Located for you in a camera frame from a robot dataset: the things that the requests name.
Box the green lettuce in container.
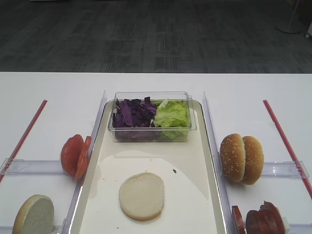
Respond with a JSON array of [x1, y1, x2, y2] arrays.
[[154, 99, 190, 128]]

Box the inner tomato slice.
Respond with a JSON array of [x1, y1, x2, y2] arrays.
[[74, 136, 92, 180]]

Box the tomato slice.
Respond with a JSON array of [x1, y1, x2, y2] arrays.
[[74, 136, 92, 180], [60, 134, 84, 177]]

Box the outer tomato slice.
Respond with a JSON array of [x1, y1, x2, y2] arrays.
[[60, 134, 84, 177]]

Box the thin red meat slice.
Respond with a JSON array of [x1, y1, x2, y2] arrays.
[[232, 206, 245, 234]]

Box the dark meat patty rear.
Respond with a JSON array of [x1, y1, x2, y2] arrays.
[[259, 201, 286, 234]]

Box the dark meat patty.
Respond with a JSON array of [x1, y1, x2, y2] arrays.
[[259, 201, 286, 234], [246, 210, 272, 234]]

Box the dark meat patty front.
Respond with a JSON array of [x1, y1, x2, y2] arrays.
[[246, 210, 272, 234]]

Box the clear plastic container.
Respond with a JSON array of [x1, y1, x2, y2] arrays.
[[107, 91, 196, 142]]

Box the purple cabbage pieces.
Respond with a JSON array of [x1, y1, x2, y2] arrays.
[[112, 97, 156, 128]]

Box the bottom bun on tray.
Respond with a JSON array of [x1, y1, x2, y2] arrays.
[[119, 172, 165, 221]]

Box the sesame bun top left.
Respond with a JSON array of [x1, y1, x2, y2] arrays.
[[220, 134, 246, 182]]

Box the sesame bun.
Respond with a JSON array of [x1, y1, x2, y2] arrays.
[[242, 136, 264, 185], [220, 134, 246, 182]]

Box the white metal tray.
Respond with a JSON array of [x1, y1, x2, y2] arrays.
[[69, 101, 227, 234]]

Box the sesame bun top right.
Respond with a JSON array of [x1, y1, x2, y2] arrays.
[[242, 136, 264, 185]]

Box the left red strip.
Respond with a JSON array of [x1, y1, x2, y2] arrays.
[[0, 99, 48, 182]]

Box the red strip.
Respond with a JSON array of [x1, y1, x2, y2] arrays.
[[263, 100, 312, 197], [0, 99, 48, 182]]

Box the right red strip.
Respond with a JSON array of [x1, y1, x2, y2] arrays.
[[263, 100, 312, 197]]

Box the right long acrylic divider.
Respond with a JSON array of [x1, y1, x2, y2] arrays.
[[202, 92, 237, 234]]

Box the long acrylic divider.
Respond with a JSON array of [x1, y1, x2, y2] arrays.
[[202, 92, 237, 234], [61, 90, 108, 234]]

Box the left long acrylic divider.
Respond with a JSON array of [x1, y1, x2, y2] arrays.
[[61, 90, 108, 234]]

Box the upper right acrylic holder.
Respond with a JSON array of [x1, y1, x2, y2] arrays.
[[261, 161, 309, 179]]

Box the acrylic holder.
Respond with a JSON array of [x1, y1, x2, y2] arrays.
[[261, 161, 309, 179], [0, 158, 65, 176], [282, 217, 312, 234]]

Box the upper left acrylic holder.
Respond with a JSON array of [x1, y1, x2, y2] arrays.
[[0, 158, 65, 176]]

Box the standing bun half left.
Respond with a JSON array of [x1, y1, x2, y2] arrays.
[[12, 195, 54, 234]]

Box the lower right acrylic holder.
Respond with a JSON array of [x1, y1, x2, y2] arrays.
[[282, 217, 312, 234]]

